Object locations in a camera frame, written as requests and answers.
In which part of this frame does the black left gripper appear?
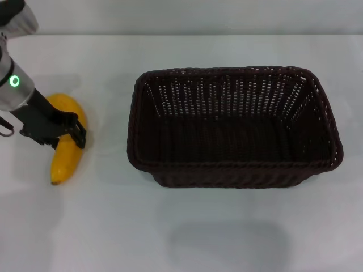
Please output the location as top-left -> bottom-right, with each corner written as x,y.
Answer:
10,87 -> 87,150

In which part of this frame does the yellow banana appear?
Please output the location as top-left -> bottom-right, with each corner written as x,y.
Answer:
45,93 -> 88,186

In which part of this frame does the dark brown woven basket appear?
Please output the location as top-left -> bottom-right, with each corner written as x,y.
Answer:
126,65 -> 344,190

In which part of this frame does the grey cable loop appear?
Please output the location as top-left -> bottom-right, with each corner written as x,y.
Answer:
0,114 -> 14,138

